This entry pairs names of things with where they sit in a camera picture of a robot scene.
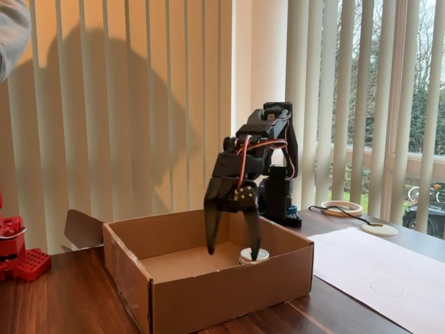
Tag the glass jar with silver lid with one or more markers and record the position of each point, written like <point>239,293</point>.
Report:
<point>264,255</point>

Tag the white masking tape roll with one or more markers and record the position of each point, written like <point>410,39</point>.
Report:
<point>342,213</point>

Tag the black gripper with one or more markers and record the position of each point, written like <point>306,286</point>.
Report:
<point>222,195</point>

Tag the dark parked car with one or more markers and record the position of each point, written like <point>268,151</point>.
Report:
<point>410,216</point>

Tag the white paper sheet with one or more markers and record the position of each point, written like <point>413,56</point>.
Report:
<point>400,264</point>

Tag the open cardboard box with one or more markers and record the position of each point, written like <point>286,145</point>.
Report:
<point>226,299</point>

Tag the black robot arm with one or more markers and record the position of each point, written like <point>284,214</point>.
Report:
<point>278,195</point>

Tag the red leader arm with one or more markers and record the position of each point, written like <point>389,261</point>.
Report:
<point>31,264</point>

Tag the white vertical window blinds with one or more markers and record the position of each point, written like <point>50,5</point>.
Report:
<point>104,104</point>

